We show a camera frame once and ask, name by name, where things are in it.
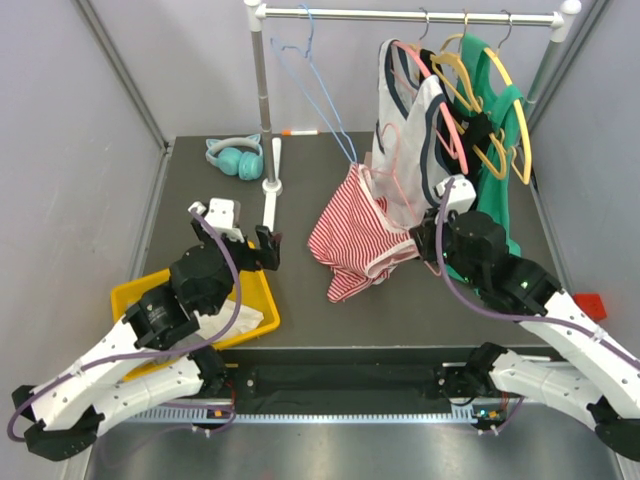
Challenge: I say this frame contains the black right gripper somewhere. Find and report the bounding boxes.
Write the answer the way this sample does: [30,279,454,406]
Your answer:
[411,203,482,289]

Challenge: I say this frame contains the white metal clothes rack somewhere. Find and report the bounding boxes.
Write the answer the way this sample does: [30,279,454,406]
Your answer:
[244,1,582,228]

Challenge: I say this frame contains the green tank top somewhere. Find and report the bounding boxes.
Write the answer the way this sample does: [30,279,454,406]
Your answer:
[461,34,523,231]

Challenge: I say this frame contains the pink plastic hanger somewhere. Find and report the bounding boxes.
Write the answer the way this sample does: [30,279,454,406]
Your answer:
[391,40,469,174]

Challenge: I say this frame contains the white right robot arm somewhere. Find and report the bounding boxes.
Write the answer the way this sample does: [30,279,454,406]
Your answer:
[411,175,639,461]

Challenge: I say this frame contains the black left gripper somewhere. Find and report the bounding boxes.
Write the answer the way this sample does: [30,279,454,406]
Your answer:
[195,217,282,316]

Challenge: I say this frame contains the orange white marker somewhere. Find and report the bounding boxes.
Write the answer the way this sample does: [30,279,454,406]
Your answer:
[281,129,320,137]

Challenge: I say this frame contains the black tank top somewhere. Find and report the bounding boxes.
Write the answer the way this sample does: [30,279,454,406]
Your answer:
[419,48,494,181]

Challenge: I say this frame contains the yellow hanger rear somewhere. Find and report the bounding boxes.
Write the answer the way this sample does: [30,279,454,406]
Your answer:
[484,47,533,185]

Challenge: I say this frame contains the pink wire hanger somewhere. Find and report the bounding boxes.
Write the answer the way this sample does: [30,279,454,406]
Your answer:
[364,122,429,231]

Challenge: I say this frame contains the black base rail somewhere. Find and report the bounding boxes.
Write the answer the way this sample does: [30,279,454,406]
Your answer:
[222,346,478,414]

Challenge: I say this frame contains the red white striped tank top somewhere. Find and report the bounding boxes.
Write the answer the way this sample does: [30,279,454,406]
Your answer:
[307,164,418,303]

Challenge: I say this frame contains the red plastic block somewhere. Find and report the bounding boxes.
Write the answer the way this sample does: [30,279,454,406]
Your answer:
[573,293,608,322]

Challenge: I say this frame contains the teal cat-ear headphones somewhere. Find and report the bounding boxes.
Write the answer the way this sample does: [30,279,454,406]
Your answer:
[205,134,264,181]

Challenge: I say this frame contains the yellow hanger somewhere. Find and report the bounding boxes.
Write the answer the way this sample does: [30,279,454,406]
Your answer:
[484,47,533,185]
[429,34,508,180]

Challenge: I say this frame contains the blue wire hanger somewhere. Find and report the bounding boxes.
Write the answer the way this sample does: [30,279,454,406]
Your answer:
[269,4,359,164]

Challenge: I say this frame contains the yellow hanger front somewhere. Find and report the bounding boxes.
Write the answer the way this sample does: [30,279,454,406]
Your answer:
[429,34,508,180]

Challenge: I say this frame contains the yellow plastic bin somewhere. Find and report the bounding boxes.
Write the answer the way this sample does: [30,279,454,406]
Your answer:
[110,268,281,350]

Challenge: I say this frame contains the cream white cloth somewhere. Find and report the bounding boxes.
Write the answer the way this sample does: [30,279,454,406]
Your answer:
[196,300,264,347]

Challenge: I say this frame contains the white navy-trimmed tank top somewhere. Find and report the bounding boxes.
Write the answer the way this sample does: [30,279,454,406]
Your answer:
[371,40,458,228]

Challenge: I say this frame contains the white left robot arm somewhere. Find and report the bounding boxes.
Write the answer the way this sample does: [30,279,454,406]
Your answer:
[7,198,281,461]

